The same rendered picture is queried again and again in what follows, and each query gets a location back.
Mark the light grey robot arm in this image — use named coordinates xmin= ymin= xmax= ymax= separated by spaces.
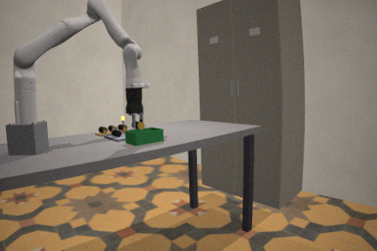
xmin=14 ymin=0 xmax=142 ymax=124

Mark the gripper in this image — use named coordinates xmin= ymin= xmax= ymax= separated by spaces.
xmin=125 ymin=77 xmax=150 ymax=128

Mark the green open-top box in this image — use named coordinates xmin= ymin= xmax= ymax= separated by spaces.
xmin=126 ymin=128 xmax=164 ymax=146

